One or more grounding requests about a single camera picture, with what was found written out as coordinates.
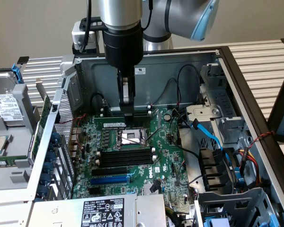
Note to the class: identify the grey metal drive cage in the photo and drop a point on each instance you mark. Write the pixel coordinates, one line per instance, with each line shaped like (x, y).
(239, 201)

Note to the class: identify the grey power supply unit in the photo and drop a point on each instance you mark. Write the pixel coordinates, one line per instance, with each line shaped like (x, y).
(109, 212)

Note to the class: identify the silver chipset heatsink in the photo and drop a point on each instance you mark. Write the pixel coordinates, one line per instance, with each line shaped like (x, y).
(148, 189)

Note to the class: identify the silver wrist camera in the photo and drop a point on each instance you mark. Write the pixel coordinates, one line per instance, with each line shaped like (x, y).
(79, 35)

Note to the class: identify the light blue plastic tab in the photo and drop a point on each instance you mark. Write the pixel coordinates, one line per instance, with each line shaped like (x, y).
(215, 223)

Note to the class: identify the blue plastic disk rail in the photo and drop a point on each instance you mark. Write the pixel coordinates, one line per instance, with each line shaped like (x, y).
(16, 73)

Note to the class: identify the white sticker label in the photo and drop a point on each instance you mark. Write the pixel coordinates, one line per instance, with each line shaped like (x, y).
(140, 71)

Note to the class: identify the long black expansion slot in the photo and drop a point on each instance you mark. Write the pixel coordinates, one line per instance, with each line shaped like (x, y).
(109, 172)

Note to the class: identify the blue slot retainer clip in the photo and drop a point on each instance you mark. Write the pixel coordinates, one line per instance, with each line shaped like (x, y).
(50, 156)
(55, 138)
(48, 167)
(45, 178)
(41, 190)

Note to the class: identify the grey metal PC case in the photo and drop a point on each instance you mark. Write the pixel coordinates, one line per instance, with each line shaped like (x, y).
(156, 78)

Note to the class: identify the short black expansion slot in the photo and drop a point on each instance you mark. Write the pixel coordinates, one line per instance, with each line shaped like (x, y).
(95, 191)

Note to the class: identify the silver network port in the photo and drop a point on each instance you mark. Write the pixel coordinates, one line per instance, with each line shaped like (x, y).
(76, 131)

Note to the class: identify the green Dell motherboard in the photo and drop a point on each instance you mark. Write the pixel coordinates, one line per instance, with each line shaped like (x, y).
(165, 151)

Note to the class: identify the CPU socket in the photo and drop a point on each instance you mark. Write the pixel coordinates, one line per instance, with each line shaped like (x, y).
(126, 142)

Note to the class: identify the grey parts rack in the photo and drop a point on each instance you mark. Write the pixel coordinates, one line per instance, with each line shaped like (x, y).
(21, 99)

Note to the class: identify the silver disk bay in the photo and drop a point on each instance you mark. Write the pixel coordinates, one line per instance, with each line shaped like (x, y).
(203, 112)

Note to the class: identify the green RAM stick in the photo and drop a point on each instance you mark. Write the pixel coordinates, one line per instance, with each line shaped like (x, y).
(109, 121)
(0, 163)

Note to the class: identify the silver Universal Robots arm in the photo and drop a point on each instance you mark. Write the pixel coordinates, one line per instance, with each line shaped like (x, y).
(118, 11)

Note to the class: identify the green graphics card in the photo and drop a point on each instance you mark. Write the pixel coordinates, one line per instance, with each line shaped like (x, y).
(46, 104)

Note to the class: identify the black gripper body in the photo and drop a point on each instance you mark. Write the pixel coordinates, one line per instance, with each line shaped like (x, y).
(123, 45)

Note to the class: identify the black plastic fan duct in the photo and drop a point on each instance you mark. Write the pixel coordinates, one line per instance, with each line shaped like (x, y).
(210, 163)

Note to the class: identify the blue expansion slot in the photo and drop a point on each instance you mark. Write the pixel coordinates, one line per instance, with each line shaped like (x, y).
(109, 181)

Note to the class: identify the silver hard disk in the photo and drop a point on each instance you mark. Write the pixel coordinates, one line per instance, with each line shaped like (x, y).
(7, 108)

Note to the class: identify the coin cell battery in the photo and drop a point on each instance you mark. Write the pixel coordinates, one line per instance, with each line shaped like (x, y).
(166, 116)

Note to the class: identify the white latch RAM slot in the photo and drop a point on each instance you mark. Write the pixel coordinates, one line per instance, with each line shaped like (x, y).
(127, 163)
(127, 155)
(101, 116)
(140, 110)

